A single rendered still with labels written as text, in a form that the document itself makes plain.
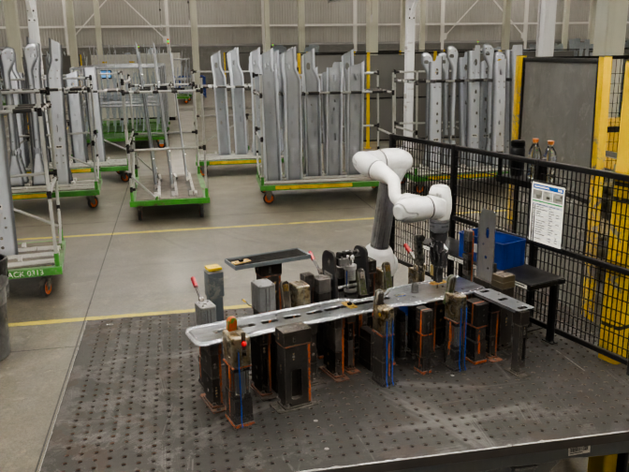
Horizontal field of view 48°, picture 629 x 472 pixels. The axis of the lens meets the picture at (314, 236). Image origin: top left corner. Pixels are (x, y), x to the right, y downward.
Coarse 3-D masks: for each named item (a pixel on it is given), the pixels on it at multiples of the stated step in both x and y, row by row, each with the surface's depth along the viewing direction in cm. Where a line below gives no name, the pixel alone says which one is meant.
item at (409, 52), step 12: (408, 0) 1407; (408, 12) 1413; (408, 24) 1419; (408, 36) 1424; (408, 48) 1430; (408, 60) 1436; (408, 84) 1449; (408, 96) 1455; (408, 108) 1461; (408, 120) 1468; (408, 132) 1474; (408, 144) 1481
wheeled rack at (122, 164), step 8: (120, 72) 1116; (120, 80) 1120; (112, 88) 1195; (120, 88) 1175; (104, 120) 1215; (112, 120) 1220; (48, 136) 1195; (72, 160) 1192; (88, 160) 1191; (112, 160) 1200; (120, 160) 1201; (72, 168) 1138; (80, 168) 1140; (88, 168) 1139; (104, 168) 1143; (112, 168) 1147; (120, 168) 1150; (128, 176) 1161
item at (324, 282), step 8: (320, 280) 314; (328, 280) 316; (320, 288) 315; (328, 288) 317; (320, 296) 316; (328, 296) 317; (320, 312) 319; (320, 328) 320; (320, 336) 321; (320, 344) 322; (320, 352) 323
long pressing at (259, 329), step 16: (400, 288) 324; (432, 288) 324; (464, 288) 323; (480, 288) 324; (320, 304) 306; (336, 304) 305; (368, 304) 305; (400, 304) 306; (416, 304) 306; (224, 320) 288; (240, 320) 289; (256, 320) 289; (288, 320) 288; (304, 320) 288; (320, 320) 289; (192, 336) 274; (208, 336) 273
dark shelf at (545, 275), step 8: (424, 240) 395; (448, 240) 394; (456, 240) 394; (424, 248) 387; (456, 248) 377; (448, 256) 368; (456, 256) 364; (512, 272) 337; (520, 272) 336; (528, 272) 336; (536, 272) 336; (544, 272) 336; (520, 280) 324; (528, 280) 324; (536, 280) 324; (544, 280) 324; (552, 280) 324; (560, 280) 326; (528, 288) 319; (536, 288) 320
